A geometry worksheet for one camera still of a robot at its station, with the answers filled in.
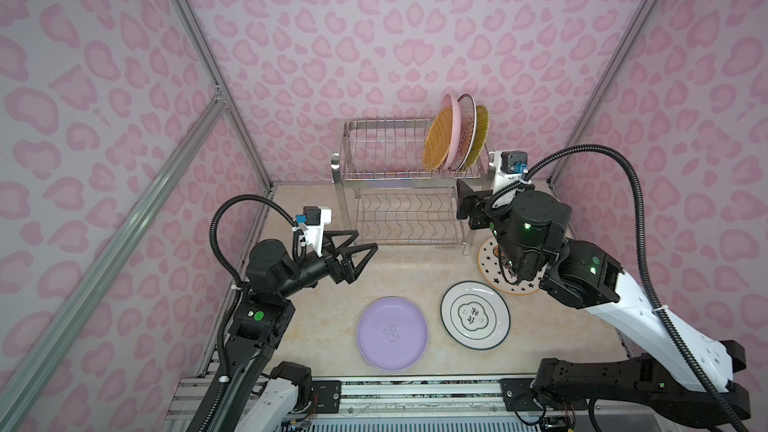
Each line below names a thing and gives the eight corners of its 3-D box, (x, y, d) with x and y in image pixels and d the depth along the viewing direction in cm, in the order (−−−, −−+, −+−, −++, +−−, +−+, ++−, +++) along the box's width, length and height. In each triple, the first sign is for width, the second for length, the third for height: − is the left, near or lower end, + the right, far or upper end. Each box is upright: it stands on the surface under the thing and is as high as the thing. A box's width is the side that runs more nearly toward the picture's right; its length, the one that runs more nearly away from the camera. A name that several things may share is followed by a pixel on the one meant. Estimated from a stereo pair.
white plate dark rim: (444, 350, 82) (445, 348, 80) (438, 284, 94) (438, 281, 93) (515, 350, 82) (517, 348, 80) (499, 284, 94) (501, 281, 93)
